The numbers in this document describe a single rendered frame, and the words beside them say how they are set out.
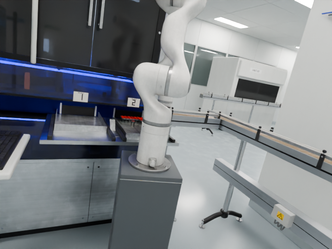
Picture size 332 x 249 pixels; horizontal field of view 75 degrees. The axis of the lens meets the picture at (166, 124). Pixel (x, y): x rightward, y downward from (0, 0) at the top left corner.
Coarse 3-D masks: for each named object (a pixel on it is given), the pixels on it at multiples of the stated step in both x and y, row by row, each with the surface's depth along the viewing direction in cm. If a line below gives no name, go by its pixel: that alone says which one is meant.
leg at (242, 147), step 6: (240, 144) 182; (246, 144) 180; (240, 150) 181; (240, 156) 182; (240, 162) 183; (234, 168) 186; (228, 186) 192; (228, 192) 191; (228, 198) 191; (228, 204) 193; (222, 210) 196
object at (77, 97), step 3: (75, 93) 131; (78, 93) 132; (81, 93) 132; (84, 93) 133; (87, 93) 134; (75, 96) 131; (78, 96) 132; (81, 96) 133; (84, 96) 134; (87, 96) 134; (75, 99) 132; (78, 99) 133; (81, 99) 133; (84, 99) 134; (87, 99) 135
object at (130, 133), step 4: (116, 120) 136; (120, 124) 127; (124, 124) 141; (120, 128) 125; (124, 128) 132; (128, 128) 134; (132, 128) 135; (136, 128) 137; (140, 128) 138; (124, 132) 116; (128, 132) 126; (132, 132) 127; (136, 132) 129; (140, 132) 130; (128, 136) 115; (132, 136) 115; (136, 136) 116; (168, 136) 125
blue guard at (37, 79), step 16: (0, 64) 112; (16, 64) 115; (32, 64) 118; (0, 80) 114; (16, 80) 117; (32, 80) 120; (48, 80) 123; (64, 80) 127; (80, 80) 130; (96, 80) 134; (112, 80) 138; (128, 80) 142; (48, 96) 126; (64, 96) 129; (96, 96) 137; (112, 96) 141; (128, 96) 145
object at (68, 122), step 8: (56, 112) 128; (56, 120) 124; (64, 120) 127; (72, 120) 130; (80, 120) 133; (88, 120) 136; (96, 120) 139; (56, 128) 108; (64, 128) 110; (72, 128) 111; (80, 128) 113; (88, 128) 115; (96, 128) 116; (104, 128) 118
